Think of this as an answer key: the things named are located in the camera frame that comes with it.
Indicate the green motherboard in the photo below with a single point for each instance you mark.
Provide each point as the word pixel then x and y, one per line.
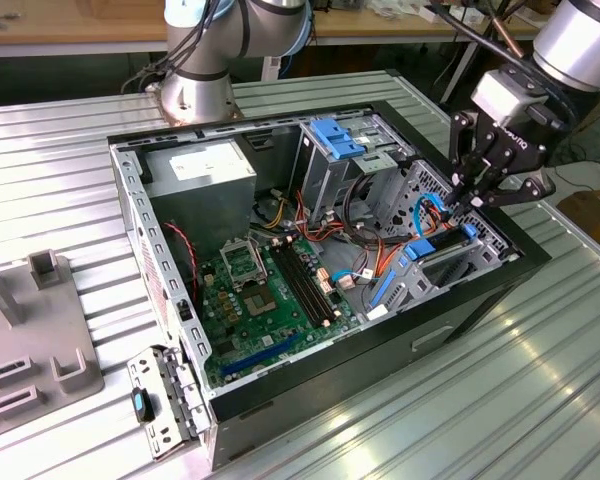
pixel 277 320

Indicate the CPU socket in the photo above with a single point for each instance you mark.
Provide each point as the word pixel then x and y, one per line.
pixel 260 303

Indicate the metal optical drive cage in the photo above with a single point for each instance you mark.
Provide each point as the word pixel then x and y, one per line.
pixel 325 180

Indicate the copper coloured tube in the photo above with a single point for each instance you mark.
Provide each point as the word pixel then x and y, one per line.
pixel 510 37

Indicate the metal slot retention bracket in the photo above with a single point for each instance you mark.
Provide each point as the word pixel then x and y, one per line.
pixel 141 367

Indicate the white connector plug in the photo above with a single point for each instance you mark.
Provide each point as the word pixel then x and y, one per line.
pixel 377 312

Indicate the grey parts rack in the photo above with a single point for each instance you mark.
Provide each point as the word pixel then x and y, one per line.
pixel 30 320

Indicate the hard disk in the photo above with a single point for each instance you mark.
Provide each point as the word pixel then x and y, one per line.
pixel 419 250

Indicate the blue expansion slot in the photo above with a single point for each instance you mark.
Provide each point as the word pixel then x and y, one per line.
pixel 257 356

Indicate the black PC case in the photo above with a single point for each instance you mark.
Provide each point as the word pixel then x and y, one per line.
pixel 380 360

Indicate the brown cardboard box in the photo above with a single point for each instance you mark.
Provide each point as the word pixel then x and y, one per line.
pixel 595 215

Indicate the pink board connector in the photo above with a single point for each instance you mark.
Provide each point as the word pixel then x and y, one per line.
pixel 346 282

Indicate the metal disk bay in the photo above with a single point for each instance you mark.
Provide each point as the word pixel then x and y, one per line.
pixel 410 290

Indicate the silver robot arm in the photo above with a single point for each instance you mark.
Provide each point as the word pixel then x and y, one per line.
pixel 575 45

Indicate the white low board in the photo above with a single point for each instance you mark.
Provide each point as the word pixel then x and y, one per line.
pixel 595 175

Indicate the blue drive bay latch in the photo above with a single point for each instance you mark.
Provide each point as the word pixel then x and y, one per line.
pixel 337 140

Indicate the black RAM slot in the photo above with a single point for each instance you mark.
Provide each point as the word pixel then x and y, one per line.
pixel 298 285
pixel 310 281

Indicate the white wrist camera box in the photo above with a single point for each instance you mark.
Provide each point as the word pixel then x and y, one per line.
pixel 500 95

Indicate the grey power supply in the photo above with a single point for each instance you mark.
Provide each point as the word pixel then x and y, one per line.
pixel 202 200

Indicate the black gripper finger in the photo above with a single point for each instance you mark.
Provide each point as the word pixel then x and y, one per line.
pixel 537 187
pixel 457 145

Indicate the black blue bracket latch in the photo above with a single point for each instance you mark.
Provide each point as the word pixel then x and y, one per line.
pixel 142 404

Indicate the wooden desk white legs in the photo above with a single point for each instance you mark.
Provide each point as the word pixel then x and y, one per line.
pixel 380 30

